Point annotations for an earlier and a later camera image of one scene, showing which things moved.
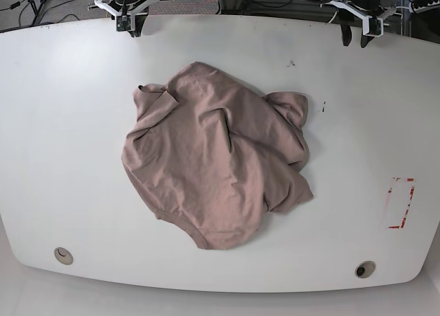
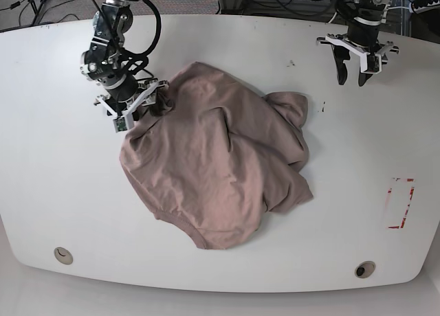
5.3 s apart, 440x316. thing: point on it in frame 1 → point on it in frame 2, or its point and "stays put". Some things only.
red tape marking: [389, 191] stays put
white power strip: [425, 7] stays put
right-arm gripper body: [367, 1] → [362, 40]
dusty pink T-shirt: [214, 154] stays put
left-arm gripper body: [128, 0] → [122, 98]
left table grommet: [63, 255] stays put
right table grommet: [365, 268] stays put
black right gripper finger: [365, 40] → [363, 77]
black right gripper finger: [346, 34] → [341, 53]
